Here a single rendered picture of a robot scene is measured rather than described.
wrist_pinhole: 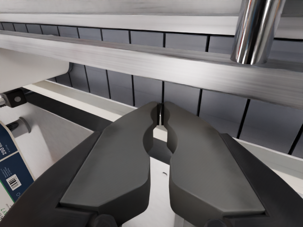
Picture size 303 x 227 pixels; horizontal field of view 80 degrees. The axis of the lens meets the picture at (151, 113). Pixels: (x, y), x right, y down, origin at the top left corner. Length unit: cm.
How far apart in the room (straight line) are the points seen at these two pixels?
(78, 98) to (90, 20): 9
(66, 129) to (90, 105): 17
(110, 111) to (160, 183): 13
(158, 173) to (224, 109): 14
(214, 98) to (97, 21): 14
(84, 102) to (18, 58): 8
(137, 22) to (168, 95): 7
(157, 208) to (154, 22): 26
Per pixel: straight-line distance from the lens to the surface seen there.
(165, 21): 17
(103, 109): 20
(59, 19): 28
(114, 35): 21
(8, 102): 42
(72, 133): 37
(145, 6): 24
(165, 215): 33
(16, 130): 53
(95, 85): 25
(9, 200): 60
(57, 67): 26
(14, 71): 24
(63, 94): 25
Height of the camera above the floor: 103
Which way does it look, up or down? 47 degrees down
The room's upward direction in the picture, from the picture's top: 129 degrees counter-clockwise
